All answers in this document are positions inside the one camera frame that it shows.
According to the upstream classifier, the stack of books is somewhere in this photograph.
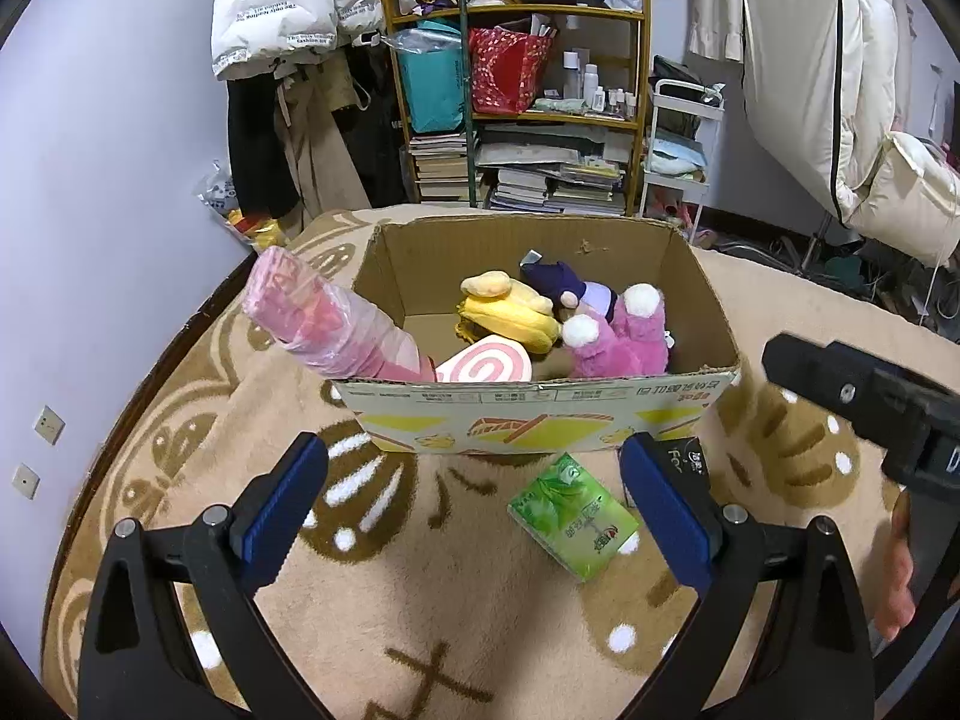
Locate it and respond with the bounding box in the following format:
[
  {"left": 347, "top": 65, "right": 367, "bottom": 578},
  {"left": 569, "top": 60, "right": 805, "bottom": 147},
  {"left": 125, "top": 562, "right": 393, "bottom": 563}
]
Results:
[{"left": 409, "top": 132, "right": 469, "bottom": 202}]

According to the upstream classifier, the purple haired doll plush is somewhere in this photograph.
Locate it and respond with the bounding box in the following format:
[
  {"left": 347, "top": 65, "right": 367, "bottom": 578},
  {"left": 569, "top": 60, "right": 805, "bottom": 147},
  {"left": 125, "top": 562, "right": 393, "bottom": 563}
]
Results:
[{"left": 519, "top": 249, "right": 617, "bottom": 320}]

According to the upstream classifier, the pink rabbit plush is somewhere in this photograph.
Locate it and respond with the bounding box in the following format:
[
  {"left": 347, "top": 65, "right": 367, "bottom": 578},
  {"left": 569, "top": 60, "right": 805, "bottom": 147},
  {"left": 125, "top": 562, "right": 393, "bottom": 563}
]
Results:
[{"left": 562, "top": 283, "right": 670, "bottom": 379}]

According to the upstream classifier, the white quilted cover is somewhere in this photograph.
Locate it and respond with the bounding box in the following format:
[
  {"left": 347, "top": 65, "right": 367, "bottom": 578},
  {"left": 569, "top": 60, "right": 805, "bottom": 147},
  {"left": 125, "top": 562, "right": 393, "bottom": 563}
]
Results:
[{"left": 742, "top": 0, "right": 958, "bottom": 266}]

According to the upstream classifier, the pink swirl cushion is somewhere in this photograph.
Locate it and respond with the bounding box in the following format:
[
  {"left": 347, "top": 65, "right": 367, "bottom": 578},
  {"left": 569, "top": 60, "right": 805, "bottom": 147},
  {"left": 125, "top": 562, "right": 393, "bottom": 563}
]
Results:
[{"left": 436, "top": 335, "right": 532, "bottom": 383}]

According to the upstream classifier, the plastic bag with toys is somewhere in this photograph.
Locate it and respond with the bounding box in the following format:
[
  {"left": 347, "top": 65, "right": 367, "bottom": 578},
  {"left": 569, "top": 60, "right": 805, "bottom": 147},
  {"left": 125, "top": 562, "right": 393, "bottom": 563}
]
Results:
[{"left": 194, "top": 161, "right": 288, "bottom": 252}]

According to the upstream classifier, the beige coat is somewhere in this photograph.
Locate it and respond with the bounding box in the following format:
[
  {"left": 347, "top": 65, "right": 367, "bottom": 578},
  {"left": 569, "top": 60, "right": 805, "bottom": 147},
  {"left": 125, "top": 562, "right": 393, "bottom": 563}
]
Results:
[{"left": 688, "top": 0, "right": 745, "bottom": 64}]

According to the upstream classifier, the open cardboard box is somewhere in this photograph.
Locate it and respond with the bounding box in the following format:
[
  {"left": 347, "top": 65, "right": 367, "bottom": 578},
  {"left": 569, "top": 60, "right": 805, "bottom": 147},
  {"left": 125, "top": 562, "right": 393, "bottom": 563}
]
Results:
[{"left": 338, "top": 213, "right": 740, "bottom": 455}]

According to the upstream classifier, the red patterned gift bag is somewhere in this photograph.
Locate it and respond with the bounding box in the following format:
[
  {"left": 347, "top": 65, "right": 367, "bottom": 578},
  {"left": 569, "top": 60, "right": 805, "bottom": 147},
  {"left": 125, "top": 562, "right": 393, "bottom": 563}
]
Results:
[{"left": 469, "top": 26, "right": 553, "bottom": 115}]

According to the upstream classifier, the white rolling cart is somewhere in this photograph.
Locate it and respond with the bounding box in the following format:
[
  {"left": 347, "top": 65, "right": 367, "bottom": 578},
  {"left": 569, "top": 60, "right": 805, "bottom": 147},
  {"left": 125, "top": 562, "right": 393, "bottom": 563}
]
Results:
[{"left": 638, "top": 78, "right": 726, "bottom": 244}]

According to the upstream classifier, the wall socket lower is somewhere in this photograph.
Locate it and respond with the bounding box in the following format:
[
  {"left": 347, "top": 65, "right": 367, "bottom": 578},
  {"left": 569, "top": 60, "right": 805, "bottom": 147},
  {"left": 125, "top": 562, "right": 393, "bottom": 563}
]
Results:
[{"left": 11, "top": 463, "right": 41, "bottom": 500}]

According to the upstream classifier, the yellow bear plush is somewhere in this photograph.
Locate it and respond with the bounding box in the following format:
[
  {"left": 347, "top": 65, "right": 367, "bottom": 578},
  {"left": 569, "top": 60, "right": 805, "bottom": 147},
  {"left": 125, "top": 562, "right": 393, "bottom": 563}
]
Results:
[{"left": 454, "top": 270, "right": 562, "bottom": 356}]

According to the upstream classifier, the pink towel roll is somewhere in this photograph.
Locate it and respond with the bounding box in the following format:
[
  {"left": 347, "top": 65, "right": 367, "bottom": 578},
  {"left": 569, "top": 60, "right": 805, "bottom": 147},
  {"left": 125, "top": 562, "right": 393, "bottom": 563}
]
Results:
[{"left": 242, "top": 247, "right": 434, "bottom": 383}]

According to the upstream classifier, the teal bag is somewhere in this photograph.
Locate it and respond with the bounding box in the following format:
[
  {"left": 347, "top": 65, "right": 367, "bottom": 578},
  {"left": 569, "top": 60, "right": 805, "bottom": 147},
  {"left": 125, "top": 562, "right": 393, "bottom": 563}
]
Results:
[{"left": 394, "top": 21, "right": 464, "bottom": 135}]

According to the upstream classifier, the wooden bookshelf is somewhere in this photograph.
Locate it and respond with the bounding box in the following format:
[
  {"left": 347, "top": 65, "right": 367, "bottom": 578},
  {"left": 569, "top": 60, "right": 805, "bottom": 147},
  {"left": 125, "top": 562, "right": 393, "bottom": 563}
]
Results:
[{"left": 382, "top": 0, "right": 651, "bottom": 216}]

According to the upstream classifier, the wall socket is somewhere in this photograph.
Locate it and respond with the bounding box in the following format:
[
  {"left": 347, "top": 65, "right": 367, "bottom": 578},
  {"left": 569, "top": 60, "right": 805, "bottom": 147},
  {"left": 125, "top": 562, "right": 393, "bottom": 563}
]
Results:
[
  {"left": 11, "top": 463, "right": 41, "bottom": 500},
  {"left": 32, "top": 405, "right": 65, "bottom": 445}
]

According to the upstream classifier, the right hand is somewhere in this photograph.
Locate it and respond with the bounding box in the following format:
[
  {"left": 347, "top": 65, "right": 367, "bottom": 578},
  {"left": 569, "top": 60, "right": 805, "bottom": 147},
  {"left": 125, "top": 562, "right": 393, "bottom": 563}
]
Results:
[{"left": 874, "top": 489, "right": 916, "bottom": 642}]

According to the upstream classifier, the black Face tissue pack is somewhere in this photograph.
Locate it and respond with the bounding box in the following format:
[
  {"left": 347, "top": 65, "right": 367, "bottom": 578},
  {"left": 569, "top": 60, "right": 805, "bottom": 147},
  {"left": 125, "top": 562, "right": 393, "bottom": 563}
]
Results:
[{"left": 656, "top": 437, "right": 709, "bottom": 488}]

